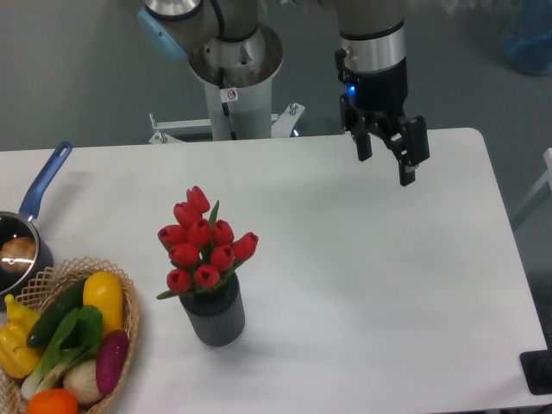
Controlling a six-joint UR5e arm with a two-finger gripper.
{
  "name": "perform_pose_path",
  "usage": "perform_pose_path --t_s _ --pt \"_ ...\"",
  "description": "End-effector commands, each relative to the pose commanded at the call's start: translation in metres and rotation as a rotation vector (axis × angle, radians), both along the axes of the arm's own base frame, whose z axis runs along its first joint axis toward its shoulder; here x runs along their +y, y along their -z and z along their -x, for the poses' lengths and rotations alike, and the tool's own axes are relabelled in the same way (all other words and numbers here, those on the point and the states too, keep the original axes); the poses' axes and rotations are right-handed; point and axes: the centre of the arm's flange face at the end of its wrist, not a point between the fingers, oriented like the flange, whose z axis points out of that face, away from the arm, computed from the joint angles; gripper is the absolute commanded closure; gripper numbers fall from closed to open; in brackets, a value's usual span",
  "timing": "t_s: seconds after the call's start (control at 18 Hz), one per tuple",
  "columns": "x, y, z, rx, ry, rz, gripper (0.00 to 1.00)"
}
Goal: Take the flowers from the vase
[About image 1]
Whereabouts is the orange fruit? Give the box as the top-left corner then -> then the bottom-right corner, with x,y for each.
26,388 -> 78,414

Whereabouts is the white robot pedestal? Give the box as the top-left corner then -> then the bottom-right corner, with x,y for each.
149,22 -> 305,144

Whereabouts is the purple eggplant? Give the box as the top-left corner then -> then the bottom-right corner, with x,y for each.
96,329 -> 129,395

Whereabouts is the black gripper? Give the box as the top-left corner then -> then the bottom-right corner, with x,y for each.
335,48 -> 430,186

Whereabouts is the bread roll in pan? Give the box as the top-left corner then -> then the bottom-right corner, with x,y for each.
1,236 -> 36,274

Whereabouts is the green cucumber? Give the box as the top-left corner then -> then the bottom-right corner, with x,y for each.
27,278 -> 87,348

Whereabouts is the red tulip bouquet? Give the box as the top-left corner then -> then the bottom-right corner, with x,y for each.
157,185 -> 259,300

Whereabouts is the grey ribbed vase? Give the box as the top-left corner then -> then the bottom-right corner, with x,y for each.
179,273 -> 246,347

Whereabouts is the blue translucent container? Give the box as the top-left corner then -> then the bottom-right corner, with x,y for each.
501,1 -> 551,76

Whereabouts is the white frame at right edge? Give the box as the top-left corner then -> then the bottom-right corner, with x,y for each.
510,148 -> 551,229

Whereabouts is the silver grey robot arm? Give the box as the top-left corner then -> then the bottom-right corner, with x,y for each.
137,1 -> 430,185

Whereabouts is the yellow squash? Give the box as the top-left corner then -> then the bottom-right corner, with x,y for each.
83,271 -> 124,338

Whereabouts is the white garlic bulb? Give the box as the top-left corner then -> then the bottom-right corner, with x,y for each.
63,360 -> 104,405

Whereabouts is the black device at table edge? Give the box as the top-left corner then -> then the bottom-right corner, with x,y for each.
519,350 -> 551,396

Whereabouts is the blue handled saucepan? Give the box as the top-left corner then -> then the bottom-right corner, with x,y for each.
1,141 -> 72,298

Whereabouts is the green bok choy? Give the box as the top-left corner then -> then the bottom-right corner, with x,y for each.
21,305 -> 104,400

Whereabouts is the yellow bell pepper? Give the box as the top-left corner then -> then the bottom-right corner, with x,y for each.
1,294 -> 43,380

